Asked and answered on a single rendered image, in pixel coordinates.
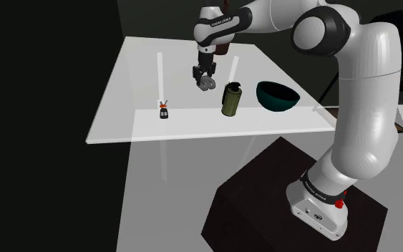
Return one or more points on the dark teal bowl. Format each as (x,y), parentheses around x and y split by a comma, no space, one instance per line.
(276,96)

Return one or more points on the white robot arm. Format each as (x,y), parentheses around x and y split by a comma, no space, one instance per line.
(365,104)

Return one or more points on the olive green bottle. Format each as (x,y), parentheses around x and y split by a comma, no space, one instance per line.
(230,101)

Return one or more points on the clear glass table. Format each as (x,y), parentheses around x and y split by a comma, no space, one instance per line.
(187,120)

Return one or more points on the small black orange-topped bottle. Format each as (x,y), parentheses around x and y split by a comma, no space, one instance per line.
(163,112)

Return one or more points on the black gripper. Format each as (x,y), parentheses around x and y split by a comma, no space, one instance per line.
(206,60)

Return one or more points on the dark robot stand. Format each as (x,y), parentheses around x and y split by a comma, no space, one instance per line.
(257,195)

